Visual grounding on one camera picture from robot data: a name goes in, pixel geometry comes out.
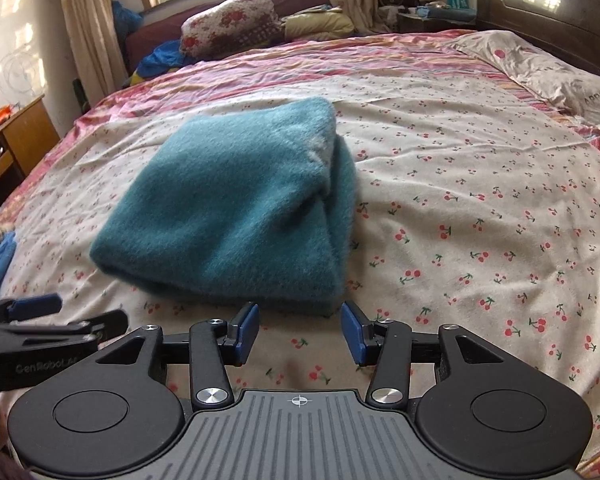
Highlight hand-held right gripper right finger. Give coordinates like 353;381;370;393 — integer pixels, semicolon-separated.
340;300;506;407

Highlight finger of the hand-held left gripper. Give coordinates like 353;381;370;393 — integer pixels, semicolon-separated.
0;309;130;350
0;293;64;323

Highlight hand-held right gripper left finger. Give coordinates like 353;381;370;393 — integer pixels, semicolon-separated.
95;302;261;412

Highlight teal fuzzy sweater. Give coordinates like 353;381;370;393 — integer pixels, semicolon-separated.
89;96;359;317

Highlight wooden television cabinet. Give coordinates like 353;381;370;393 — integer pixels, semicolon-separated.
0;93;61;202

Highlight blue and yellow garment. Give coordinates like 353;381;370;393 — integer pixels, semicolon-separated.
132;39;202;81

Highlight maroon covered bench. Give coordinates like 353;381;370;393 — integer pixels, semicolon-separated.
124;0;332;77

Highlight blue bag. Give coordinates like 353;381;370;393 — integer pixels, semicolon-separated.
112;0;144;37

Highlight floral red white pillow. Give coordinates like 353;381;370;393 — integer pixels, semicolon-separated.
179;0;284;59

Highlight cream folded bedding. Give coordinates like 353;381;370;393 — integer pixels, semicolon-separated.
282;6;357;42

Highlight dark wooden nightstand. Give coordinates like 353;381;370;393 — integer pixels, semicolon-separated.
397;7;479;37

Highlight beige printed pillow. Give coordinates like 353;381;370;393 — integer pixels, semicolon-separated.
454;29;600;132

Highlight dark wooden headboard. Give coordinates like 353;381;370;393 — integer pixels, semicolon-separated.
476;0;600;87

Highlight wire spiral wall decoration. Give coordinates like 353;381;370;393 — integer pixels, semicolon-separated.
0;52;44;97

